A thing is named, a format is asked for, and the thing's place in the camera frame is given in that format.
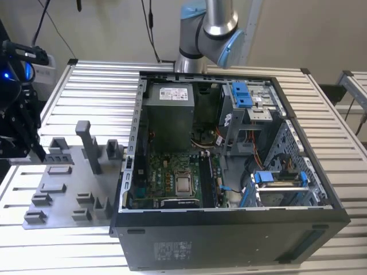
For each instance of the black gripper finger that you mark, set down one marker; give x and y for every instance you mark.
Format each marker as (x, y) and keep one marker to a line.
(14, 147)
(33, 137)

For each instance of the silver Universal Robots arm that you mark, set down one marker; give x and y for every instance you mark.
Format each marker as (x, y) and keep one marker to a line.
(220, 17)

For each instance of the grey parts rack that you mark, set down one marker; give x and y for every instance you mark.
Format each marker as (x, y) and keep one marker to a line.
(74, 183)

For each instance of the black hanging tool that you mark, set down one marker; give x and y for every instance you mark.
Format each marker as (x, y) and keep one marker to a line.
(78, 5)

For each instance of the green motherboard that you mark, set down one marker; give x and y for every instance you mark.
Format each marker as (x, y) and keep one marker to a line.
(160, 172)

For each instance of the grey power supply unit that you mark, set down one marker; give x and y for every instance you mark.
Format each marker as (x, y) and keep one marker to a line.
(169, 126)

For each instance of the silver CPU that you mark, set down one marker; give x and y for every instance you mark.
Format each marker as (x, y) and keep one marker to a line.
(183, 185)

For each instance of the black graphics card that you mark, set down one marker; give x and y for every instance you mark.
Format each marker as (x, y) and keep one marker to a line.
(180, 203)

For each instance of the black open PC case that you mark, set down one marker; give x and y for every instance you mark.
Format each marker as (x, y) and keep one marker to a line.
(200, 243)

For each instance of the blue drive latch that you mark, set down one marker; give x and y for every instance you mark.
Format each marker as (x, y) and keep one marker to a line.
(242, 94)

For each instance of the silver drive cage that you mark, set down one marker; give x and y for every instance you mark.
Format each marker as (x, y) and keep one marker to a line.
(258, 114)

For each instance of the hard disk in blue carrier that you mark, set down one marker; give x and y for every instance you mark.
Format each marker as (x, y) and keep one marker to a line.
(265, 176)

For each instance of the black box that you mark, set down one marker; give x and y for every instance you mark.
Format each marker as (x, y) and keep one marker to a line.
(332, 93)

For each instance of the grey metal side table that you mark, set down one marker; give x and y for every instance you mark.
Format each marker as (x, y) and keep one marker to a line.
(355, 83)

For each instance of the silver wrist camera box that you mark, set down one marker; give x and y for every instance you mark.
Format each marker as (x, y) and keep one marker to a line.
(46, 74)

